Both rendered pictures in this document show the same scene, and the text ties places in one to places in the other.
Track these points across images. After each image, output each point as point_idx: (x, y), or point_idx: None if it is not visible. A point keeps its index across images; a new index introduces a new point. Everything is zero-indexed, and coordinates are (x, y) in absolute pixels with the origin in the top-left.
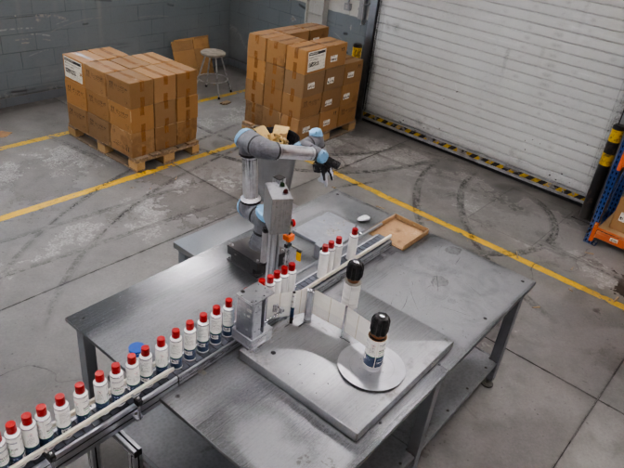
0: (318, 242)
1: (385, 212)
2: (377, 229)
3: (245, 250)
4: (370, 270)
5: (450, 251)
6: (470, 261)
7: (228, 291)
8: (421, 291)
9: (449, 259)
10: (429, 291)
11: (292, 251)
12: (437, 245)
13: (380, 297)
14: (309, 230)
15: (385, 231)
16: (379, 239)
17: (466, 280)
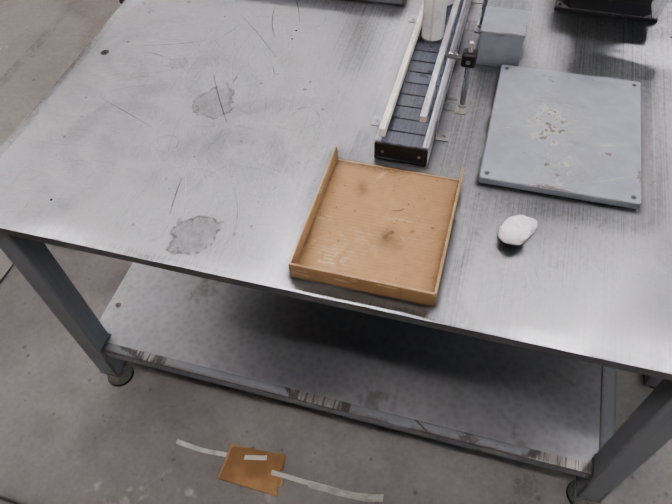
0: (523, 16)
1: (483, 331)
2: (449, 208)
3: None
4: (378, 63)
5: (201, 226)
6: (138, 209)
7: None
8: (249, 59)
9: (199, 188)
10: (231, 67)
11: (575, 39)
12: (245, 232)
13: (325, 13)
14: (601, 98)
15: (421, 213)
16: (409, 128)
17: (147, 132)
